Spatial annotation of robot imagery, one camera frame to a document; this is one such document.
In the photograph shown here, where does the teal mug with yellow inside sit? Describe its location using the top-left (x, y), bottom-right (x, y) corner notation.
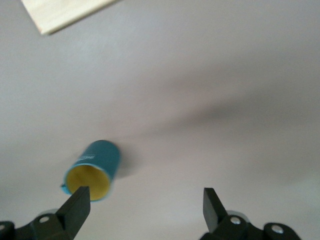
top-left (61, 139), bottom-right (123, 202)

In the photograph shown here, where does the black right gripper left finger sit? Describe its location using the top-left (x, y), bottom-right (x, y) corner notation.
top-left (0, 186), bottom-right (91, 240)

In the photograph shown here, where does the wooden cutting board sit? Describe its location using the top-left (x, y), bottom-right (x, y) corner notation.
top-left (19, 0), bottom-right (123, 36)

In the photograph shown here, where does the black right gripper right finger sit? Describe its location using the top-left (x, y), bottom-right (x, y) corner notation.
top-left (199, 187), bottom-right (303, 240)

